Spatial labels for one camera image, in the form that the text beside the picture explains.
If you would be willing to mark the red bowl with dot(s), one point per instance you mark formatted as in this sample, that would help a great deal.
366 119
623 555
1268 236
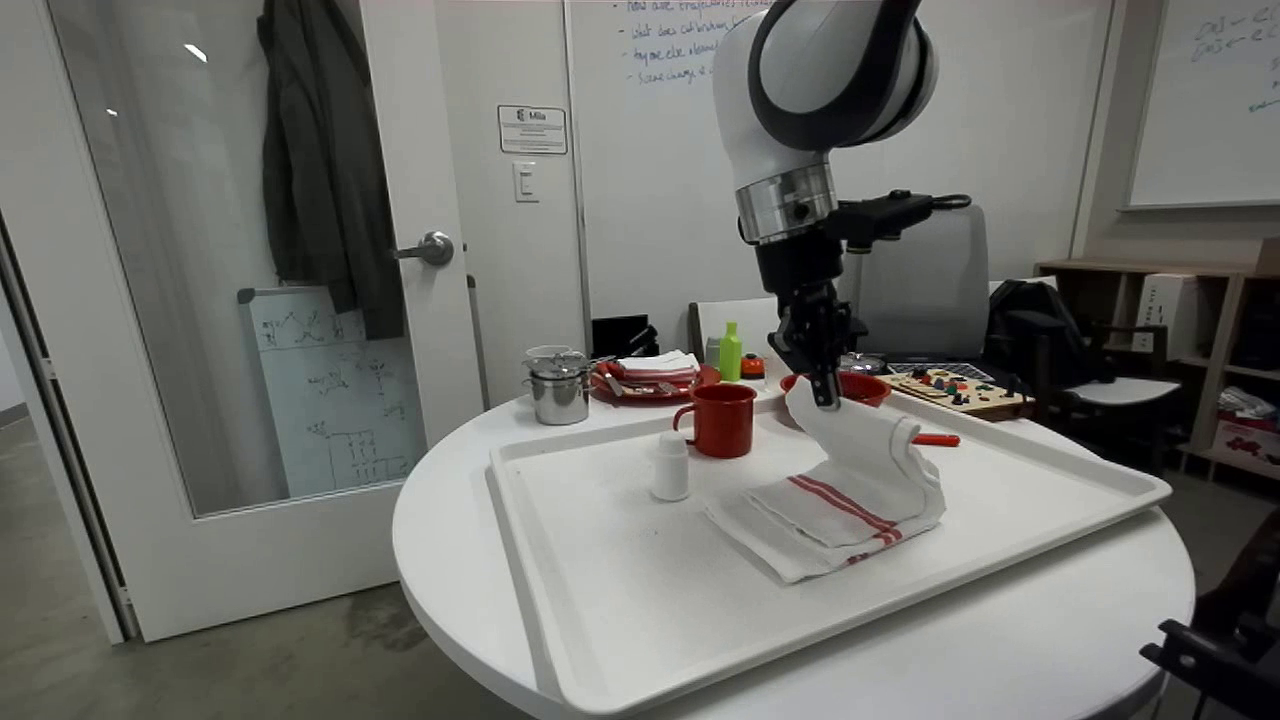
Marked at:
869 390

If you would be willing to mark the framed wall whiteboard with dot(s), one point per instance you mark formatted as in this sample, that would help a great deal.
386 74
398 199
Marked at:
1213 107

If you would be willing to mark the white wall sign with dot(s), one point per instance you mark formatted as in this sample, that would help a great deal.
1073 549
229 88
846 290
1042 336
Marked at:
532 130

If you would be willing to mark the small white shaker bottle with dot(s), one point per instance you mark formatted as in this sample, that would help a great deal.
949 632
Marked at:
670 470

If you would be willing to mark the red plate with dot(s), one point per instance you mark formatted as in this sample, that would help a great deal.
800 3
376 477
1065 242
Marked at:
643 386

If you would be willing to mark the white light switch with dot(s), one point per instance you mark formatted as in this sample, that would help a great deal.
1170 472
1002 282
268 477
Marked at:
524 183

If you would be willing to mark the white folded napkin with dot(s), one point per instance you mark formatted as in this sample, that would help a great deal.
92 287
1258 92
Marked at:
663 362

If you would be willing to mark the wooden shelf unit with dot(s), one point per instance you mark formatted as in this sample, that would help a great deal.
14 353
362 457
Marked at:
1235 346

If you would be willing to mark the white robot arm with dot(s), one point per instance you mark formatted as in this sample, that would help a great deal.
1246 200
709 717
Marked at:
815 52

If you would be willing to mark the gray office chair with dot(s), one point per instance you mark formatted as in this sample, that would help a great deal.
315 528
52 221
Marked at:
935 295

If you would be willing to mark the black backpack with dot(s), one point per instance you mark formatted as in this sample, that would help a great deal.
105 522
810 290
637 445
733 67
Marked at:
1042 334

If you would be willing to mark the wall whiteboard with blue writing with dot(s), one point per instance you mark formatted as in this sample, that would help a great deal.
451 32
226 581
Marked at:
653 172

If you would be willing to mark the black metal frame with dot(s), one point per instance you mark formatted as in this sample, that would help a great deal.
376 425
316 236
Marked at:
1220 662

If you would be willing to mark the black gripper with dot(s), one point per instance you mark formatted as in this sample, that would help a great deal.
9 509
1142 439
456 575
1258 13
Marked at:
806 287

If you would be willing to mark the white door with glass pane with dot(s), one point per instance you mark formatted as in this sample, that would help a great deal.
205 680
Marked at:
425 362

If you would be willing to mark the white towel with red stripes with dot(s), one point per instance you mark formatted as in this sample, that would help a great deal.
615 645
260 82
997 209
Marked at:
824 526

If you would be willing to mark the green plastic bottle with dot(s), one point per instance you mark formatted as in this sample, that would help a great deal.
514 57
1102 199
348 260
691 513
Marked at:
730 353

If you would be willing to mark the wooden board with colourful pieces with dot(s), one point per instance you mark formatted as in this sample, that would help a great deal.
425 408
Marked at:
963 390

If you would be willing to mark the small leaning whiteboard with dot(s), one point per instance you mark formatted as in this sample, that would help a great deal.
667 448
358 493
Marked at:
335 402

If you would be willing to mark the white chair back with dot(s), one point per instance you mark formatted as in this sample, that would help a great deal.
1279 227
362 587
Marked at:
743 322

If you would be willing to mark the small orange tomato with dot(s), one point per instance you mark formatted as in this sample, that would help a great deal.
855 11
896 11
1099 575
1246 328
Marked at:
755 367

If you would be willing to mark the metal canister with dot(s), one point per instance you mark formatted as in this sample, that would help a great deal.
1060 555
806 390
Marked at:
557 390

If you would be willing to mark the large white plastic tray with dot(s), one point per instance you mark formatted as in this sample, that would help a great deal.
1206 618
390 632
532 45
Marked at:
627 601

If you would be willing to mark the red mug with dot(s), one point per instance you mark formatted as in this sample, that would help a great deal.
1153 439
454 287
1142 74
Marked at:
727 425

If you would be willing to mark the dark gray hanging jacket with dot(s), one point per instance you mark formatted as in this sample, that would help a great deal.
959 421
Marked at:
323 172

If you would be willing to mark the white tablet desk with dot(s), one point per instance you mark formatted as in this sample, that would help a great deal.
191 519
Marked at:
1126 390

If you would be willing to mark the black box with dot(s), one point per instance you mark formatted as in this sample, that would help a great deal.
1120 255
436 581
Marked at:
623 336

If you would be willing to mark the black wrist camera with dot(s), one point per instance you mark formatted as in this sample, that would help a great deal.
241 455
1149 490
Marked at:
894 212

